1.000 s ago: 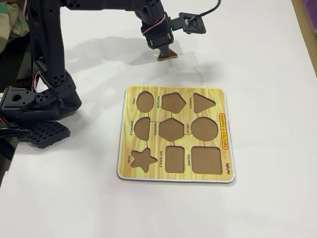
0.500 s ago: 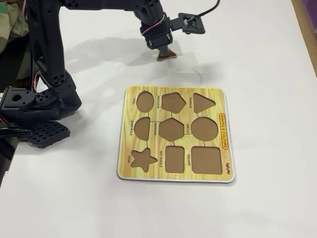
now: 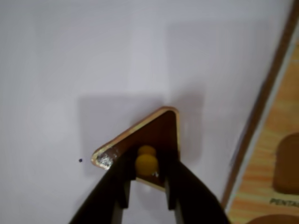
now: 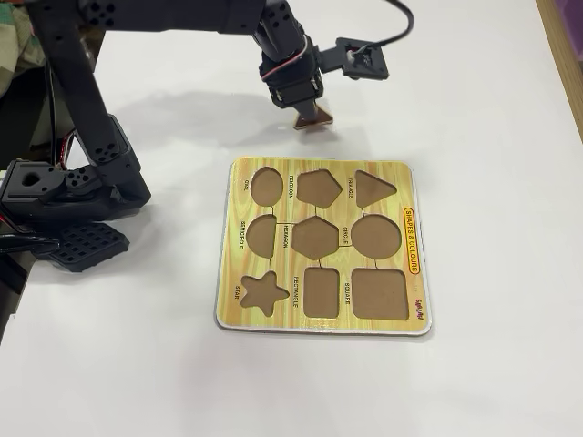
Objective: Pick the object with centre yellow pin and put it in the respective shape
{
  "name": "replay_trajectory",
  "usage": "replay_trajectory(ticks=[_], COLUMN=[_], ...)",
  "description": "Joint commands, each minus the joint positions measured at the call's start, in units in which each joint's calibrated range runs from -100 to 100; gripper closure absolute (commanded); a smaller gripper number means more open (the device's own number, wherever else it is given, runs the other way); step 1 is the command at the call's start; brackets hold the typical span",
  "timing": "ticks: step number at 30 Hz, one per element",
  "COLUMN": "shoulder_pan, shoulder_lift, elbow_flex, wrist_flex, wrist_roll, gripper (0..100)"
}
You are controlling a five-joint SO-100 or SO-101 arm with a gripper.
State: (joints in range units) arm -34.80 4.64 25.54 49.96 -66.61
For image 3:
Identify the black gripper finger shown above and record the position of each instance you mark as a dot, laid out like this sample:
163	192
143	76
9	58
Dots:
109	186
194	198

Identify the brown triangle piece yellow pin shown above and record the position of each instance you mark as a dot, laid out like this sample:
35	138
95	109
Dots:
161	130

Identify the wooden shape puzzle board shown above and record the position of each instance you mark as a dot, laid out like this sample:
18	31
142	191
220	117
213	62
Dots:
264	168

